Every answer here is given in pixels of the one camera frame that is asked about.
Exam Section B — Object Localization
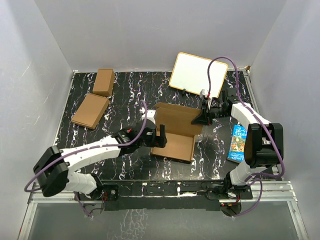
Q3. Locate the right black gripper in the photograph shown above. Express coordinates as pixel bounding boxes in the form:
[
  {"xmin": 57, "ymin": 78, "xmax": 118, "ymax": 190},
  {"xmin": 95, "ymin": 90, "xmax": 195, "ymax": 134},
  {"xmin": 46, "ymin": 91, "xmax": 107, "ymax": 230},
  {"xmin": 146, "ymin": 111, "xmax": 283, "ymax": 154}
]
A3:
[{"xmin": 191, "ymin": 100, "xmax": 230, "ymax": 126}]

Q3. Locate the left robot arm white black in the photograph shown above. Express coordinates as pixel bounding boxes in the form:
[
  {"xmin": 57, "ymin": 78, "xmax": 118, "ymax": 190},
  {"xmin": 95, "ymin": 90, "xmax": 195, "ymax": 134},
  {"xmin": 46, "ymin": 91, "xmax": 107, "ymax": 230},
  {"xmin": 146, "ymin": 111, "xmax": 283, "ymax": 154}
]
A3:
[{"xmin": 33, "ymin": 119, "xmax": 168, "ymax": 200}]

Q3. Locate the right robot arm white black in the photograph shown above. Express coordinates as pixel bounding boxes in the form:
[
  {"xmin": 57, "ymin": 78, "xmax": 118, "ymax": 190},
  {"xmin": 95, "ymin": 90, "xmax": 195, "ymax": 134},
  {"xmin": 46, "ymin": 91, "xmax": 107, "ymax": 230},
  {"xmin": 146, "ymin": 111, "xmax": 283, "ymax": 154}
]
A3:
[{"xmin": 191, "ymin": 89, "xmax": 284, "ymax": 199}]

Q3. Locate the flat cardboard box stack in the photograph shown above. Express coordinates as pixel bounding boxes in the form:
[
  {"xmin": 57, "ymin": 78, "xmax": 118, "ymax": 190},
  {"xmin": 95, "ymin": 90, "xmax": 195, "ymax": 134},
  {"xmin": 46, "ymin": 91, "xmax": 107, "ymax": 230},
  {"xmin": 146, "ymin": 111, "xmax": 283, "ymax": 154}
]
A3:
[{"xmin": 71, "ymin": 93, "xmax": 110, "ymax": 130}]

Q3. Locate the folded cardboard box upright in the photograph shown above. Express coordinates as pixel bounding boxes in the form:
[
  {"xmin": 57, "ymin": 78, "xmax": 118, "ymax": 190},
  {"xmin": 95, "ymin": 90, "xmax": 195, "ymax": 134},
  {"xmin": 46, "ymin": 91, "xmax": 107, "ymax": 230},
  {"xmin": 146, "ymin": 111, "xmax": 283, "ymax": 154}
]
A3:
[{"xmin": 92, "ymin": 69, "xmax": 115, "ymax": 97}]

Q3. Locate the blue treehouse book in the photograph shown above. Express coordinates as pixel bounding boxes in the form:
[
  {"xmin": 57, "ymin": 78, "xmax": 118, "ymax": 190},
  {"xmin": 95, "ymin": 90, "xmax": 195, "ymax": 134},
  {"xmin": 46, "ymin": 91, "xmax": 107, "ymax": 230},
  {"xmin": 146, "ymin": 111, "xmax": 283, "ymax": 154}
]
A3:
[{"xmin": 227, "ymin": 125, "xmax": 247, "ymax": 163}]

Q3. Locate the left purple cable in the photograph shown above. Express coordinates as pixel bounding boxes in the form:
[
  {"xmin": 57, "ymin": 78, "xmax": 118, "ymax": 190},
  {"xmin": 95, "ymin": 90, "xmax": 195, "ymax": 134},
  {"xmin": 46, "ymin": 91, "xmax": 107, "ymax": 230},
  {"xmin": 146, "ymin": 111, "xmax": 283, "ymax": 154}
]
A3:
[{"xmin": 24, "ymin": 99, "xmax": 148, "ymax": 220}]

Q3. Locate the purple cable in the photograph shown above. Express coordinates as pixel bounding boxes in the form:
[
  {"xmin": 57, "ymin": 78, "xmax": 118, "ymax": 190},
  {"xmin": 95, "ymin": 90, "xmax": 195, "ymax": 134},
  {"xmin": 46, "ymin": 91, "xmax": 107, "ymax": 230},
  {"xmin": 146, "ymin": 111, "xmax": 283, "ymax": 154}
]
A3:
[
  {"xmin": 207, "ymin": 56, "xmax": 286, "ymax": 221},
  {"xmin": 24, "ymin": 99, "xmax": 148, "ymax": 220}
]

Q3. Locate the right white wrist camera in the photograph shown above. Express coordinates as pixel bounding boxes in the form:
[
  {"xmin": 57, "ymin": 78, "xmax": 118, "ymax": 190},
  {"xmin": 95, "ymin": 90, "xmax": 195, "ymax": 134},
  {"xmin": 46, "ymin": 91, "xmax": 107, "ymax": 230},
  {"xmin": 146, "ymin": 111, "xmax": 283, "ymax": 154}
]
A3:
[{"xmin": 199, "ymin": 89, "xmax": 212, "ymax": 109}]

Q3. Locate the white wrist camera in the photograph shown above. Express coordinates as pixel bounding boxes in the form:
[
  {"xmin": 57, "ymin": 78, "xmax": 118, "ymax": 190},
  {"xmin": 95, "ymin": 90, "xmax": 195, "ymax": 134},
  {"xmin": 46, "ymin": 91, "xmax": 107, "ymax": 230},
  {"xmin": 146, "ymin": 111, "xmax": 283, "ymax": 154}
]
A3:
[
  {"xmin": 139, "ymin": 108, "xmax": 156, "ymax": 124},
  {"xmin": 199, "ymin": 89, "xmax": 212, "ymax": 109}
]

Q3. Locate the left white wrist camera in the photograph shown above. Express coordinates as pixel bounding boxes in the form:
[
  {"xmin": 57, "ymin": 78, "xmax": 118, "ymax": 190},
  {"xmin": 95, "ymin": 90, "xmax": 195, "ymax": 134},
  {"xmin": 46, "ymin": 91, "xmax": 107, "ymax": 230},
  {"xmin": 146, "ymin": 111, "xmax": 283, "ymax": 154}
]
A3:
[{"xmin": 139, "ymin": 108, "xmax": 156, "ymax": 124}]

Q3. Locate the small whiteboard with wooden frame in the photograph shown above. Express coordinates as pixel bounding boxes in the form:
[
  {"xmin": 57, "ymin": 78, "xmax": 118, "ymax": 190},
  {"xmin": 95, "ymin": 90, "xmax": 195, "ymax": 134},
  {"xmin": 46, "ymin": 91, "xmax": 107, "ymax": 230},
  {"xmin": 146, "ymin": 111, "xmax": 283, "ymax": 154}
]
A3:
[{"xmin": 169, "ymin": 52, "xmax": 229, "ymax": 98}]

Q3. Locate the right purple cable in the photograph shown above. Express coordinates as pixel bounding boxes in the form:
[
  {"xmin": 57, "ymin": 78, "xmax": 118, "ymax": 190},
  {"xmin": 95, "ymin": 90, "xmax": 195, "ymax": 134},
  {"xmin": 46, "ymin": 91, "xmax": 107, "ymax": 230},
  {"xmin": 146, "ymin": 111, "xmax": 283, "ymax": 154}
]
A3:
[{"xmin": 207, "ymin": 56, "xmax": 286, "ymax": 221}]

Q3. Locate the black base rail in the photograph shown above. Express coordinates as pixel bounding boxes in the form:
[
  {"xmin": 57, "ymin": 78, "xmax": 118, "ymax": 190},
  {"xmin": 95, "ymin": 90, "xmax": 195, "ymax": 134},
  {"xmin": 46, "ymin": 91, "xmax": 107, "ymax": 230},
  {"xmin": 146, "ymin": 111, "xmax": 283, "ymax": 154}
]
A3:
[{"xmin": 77, "ymin": 180, "xmax": 253, "ymax": 212}]

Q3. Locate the aluminium frame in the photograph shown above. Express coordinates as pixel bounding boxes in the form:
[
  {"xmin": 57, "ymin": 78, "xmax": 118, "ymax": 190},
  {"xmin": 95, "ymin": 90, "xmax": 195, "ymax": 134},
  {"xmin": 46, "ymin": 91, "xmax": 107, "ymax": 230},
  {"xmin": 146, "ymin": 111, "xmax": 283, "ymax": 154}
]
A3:
[{"xmin": 19, "ymin": 181, "xmax": 308, "ymax": 240}]

